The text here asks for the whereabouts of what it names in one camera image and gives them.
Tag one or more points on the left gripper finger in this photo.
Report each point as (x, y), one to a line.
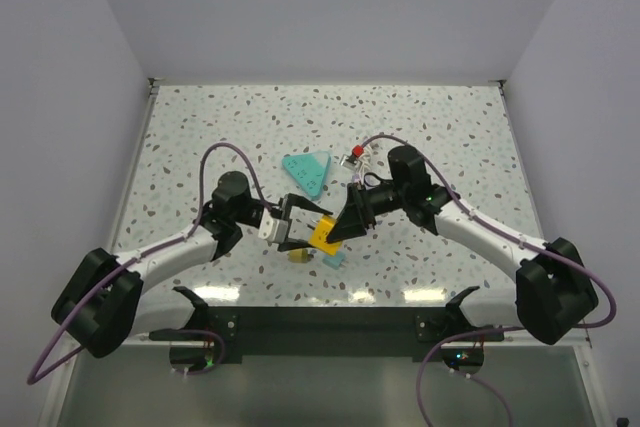
(291, 201)
(290, 244)

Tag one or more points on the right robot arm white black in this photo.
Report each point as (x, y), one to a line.
(550, 295)

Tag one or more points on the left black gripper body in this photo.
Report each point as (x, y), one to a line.
(247, 215)

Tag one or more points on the yellow cube socket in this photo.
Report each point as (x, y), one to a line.
(319, 236)

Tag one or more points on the teal triangular socket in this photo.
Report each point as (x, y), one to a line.
(309, 171)

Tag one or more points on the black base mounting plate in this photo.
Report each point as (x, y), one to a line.
(237, 333)

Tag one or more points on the yellow small plug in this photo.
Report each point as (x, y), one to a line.
(300, 256)

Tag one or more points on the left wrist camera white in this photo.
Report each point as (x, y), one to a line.
(274, 226)

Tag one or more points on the teal small plug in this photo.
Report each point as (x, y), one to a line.
(334, 261)

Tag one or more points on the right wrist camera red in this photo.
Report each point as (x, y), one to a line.
(352, 160)

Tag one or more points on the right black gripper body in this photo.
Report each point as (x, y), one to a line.
(387, 198)

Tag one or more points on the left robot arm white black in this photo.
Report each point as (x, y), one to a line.
(101, 305)

